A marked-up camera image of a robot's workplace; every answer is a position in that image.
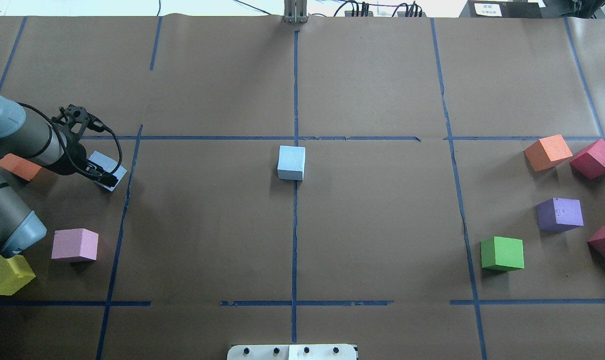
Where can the orange foam block left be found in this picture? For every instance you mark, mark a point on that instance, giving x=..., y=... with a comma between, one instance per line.
x=547, y=152

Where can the aluminium frame post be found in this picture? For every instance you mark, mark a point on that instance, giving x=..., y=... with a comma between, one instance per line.
x=295, y=12

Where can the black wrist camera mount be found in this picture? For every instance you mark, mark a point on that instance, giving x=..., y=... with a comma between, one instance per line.
x=72, y=122

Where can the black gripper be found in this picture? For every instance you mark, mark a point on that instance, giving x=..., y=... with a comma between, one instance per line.
x=74, y=159

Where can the pink foam block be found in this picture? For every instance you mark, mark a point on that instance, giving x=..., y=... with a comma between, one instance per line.
x=75, y=245

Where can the yellow foam block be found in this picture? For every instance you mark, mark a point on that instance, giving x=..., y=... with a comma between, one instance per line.
x=15, y=273

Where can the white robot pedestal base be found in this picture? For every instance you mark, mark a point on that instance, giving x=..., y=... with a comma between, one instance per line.
x=328, y=351

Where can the light blue foam block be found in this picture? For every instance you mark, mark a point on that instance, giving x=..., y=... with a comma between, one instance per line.
x=291, y=163
x=107, y=164

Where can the orange foam block right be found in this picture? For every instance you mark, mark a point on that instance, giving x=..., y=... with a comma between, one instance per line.
x=20, y=167

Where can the green foam block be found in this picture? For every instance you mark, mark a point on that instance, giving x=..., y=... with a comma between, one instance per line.
x=503, y=254

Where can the purple foam block left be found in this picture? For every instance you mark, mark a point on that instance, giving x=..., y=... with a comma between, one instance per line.
x=559, y=215

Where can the second grey robot arm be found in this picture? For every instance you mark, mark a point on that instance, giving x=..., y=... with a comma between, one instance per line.
x=31, y=141

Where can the orange foam block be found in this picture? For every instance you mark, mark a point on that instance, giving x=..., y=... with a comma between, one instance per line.
x=20, y=167
x=547, y=152

